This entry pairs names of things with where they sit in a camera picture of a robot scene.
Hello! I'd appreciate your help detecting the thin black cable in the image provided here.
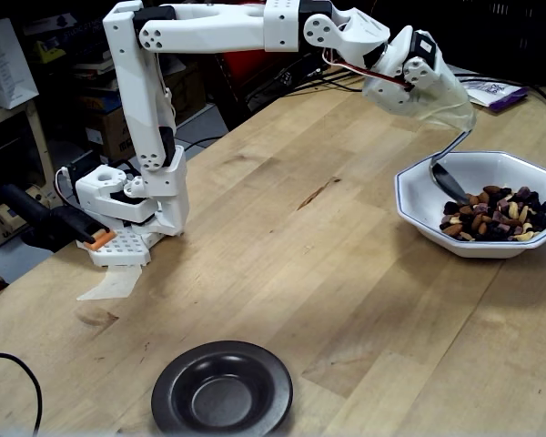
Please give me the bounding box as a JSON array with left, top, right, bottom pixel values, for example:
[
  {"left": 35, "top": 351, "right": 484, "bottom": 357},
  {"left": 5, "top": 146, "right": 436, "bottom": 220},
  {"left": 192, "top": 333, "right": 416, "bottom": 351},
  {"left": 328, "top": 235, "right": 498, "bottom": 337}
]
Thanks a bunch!
[{"left": 0, "top": 352, "right": 44, "bottom": 436}]

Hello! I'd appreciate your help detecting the printed cardboard box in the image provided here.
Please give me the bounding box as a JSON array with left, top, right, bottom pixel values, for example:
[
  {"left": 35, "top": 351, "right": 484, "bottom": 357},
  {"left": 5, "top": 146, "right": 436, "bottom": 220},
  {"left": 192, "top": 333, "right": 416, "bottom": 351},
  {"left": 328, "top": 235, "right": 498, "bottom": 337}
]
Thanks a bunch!
[{"left": 84, "top": 108, "right": 129, "bottom": 160}]

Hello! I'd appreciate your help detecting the white paper bag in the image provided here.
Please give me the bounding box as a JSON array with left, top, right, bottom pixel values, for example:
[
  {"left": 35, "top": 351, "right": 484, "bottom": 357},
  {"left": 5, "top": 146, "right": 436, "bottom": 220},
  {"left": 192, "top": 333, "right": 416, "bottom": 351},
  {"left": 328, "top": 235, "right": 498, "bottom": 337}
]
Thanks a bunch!
[{"left": 0, "top": 17, "right": 40, "bottom": 110}]

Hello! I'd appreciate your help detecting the beige masking tape wrap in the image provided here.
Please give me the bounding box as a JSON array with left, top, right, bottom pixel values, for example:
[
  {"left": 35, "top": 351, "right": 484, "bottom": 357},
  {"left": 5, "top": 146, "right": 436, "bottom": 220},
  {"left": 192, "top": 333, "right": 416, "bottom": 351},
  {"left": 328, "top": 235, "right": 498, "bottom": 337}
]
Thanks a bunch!
[{"left": 409, "top": 58, "right": 478, "bottom": 133}]

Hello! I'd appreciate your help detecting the beige shelf frame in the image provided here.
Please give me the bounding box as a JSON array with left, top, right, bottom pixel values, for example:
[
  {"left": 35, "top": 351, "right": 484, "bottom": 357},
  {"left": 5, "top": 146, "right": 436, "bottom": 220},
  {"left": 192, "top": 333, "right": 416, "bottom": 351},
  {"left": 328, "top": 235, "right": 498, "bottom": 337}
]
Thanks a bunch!
[{"left": 0, "top": 99, "right": 51, "bottom": 256}]

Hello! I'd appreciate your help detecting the white octagonal bowl blue rim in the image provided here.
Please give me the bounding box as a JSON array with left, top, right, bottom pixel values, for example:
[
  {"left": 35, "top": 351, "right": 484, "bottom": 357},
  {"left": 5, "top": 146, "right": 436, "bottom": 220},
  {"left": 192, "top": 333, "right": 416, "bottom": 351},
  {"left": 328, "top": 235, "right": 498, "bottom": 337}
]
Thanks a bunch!
[{"left": 393, "top": 150, "right": 546, "bottom": 260}]

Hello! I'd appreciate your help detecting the white robot arm with base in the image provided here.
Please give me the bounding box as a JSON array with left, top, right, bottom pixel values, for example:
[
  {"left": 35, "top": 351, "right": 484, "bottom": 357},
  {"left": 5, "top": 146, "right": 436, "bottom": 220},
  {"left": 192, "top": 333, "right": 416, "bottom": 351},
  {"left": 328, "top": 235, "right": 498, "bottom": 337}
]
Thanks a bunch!
[{"left": 56, "top": 0, "right": 391, "bottom": 268}]

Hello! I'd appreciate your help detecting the black cable bundle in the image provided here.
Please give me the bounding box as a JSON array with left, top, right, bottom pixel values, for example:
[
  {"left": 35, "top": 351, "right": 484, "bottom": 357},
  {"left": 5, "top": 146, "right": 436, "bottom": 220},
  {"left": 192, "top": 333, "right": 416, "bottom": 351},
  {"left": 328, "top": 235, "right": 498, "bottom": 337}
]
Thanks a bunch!
[{"left": 245, "top": 63, "right": 369, "bottom": 104}]

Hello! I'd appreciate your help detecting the beige tape piece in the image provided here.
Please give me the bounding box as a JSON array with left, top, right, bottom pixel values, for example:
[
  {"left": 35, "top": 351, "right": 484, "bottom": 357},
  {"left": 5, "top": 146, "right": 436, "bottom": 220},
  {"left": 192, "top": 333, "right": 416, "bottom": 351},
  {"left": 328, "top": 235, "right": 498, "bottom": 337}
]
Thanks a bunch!
[{"left": 76, "top": 263, "right": 143, "bottom": 302}]

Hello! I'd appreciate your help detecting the bent metal spoon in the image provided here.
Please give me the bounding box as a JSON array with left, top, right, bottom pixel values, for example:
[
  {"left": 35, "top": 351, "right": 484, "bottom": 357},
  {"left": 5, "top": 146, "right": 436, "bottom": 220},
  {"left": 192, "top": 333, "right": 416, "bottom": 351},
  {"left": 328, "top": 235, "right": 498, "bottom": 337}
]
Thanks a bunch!
[{"left": 429, "top": 128, "right": 474, "bottom": 206}]

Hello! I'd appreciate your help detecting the dark brown plate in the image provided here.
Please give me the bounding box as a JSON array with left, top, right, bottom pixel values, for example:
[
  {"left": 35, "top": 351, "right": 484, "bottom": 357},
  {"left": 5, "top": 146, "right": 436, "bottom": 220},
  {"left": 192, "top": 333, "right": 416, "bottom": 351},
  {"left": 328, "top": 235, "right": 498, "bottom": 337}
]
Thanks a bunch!
[{"left": 150, "top": 340, "right": 295, "bottom": 436}]

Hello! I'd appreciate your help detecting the red chair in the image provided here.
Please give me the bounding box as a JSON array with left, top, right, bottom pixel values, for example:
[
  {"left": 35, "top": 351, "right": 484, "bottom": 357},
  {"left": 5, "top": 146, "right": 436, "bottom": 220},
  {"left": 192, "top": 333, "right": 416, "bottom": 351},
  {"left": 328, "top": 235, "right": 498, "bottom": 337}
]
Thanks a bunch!
[{"left": 220, "top": 49, "right": 269, "bottom": 87}]

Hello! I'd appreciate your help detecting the plain cardboard box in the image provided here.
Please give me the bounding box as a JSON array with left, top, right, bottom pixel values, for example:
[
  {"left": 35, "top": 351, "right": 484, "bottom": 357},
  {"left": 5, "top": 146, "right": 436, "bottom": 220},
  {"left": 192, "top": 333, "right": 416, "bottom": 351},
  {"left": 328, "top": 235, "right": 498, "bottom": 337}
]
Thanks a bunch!
[{"left": 163, "top": 63, "right": 208, "bottom": 124}]

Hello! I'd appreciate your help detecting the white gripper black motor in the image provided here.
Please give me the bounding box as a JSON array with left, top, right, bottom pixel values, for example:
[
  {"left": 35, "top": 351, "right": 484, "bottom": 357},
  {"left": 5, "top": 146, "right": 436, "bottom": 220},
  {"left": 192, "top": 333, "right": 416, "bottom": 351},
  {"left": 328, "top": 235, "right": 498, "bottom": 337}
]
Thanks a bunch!
[{"left": 363, "top": 25, "right": 442, "bottom": 115}]

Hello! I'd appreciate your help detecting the nuts and raisins mix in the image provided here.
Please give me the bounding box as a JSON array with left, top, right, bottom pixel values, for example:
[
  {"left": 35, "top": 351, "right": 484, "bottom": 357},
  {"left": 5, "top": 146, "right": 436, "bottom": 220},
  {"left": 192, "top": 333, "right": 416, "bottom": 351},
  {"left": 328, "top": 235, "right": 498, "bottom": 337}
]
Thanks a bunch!
[{"left": 439, "top": 184, "right": 546, "bottom": 242}]

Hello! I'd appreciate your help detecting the purple white plastic bag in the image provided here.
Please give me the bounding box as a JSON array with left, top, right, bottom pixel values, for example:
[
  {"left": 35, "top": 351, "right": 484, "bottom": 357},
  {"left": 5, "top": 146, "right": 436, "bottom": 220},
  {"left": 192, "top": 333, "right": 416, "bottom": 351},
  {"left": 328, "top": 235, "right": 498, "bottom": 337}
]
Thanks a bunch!
[{"left": 461, "top": 75, "right": 530, "bottom": 114}]

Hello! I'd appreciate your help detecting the black clamp orange pad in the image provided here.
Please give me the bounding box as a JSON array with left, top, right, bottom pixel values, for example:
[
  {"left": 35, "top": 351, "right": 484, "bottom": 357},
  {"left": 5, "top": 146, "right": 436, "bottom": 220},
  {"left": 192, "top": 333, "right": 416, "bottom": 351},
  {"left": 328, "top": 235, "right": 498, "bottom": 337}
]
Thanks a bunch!
[{"left": 0, "top": 184, "right": 117, "bottom": 251}]

